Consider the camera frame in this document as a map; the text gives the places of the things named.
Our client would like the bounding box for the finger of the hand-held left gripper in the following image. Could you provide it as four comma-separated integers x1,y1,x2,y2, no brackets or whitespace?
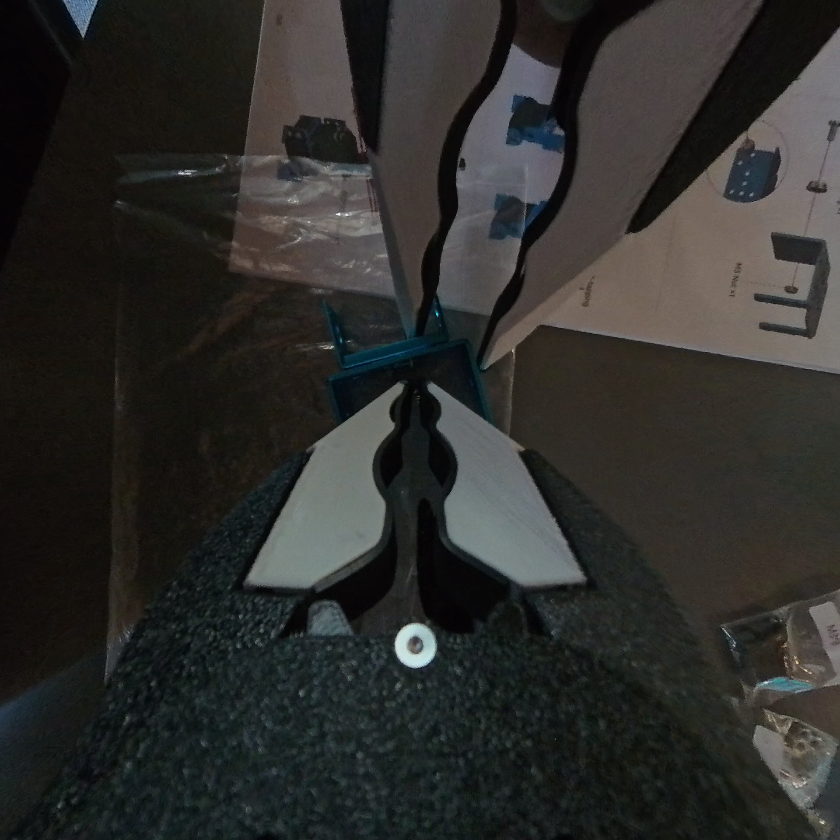
478,0,767,370
366,0,522,332

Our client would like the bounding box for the white printed instruction sheet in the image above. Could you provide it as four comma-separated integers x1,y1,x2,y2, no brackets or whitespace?
230,0,840,376

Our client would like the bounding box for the pile of small screw bags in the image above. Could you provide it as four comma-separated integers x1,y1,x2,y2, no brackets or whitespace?
721,592,840,840

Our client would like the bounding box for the person's left hand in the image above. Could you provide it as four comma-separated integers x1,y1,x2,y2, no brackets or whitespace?
541,0,647,22

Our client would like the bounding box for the small blue flanged metal bracket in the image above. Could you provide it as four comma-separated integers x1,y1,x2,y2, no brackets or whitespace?
320,294,452,370

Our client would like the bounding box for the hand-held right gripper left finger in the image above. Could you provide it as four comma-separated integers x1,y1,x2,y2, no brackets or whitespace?
243,381,413,621

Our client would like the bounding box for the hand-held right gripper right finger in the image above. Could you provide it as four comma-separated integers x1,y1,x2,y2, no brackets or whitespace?
420,381,588,634

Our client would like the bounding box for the large blue metal U bracket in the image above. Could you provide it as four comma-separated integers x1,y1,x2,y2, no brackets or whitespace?
326,338,496,425

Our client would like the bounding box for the clear plastic bag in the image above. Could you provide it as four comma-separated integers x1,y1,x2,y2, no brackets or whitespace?
104,151,521,686

